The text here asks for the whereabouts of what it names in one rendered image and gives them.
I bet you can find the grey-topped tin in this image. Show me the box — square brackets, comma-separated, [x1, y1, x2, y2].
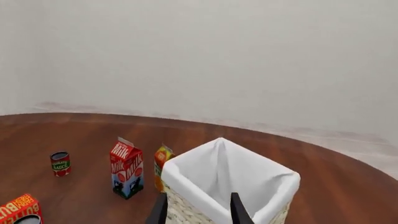
[13, 214, 42, 224]

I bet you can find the tomato sauce tin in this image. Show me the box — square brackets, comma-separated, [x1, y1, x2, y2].
[49, 151, 72, 177]

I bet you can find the red milk carton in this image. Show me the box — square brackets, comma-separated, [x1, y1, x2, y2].
[109, 136, 145, 200]

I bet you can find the orange juice carton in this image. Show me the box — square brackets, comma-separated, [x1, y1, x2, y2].
[154, 144, 176, 194]

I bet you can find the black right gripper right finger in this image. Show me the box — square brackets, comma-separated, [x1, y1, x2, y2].
[229, 192, 259, 224]

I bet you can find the white-lined woven basket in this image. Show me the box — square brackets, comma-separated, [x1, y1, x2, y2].
[160, 137, 302, 224]

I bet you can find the red butter box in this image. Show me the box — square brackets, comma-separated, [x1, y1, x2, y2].
[0, 193, 45, 224]

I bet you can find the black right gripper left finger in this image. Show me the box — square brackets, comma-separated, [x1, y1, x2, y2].
[146, 192, 169, 224]

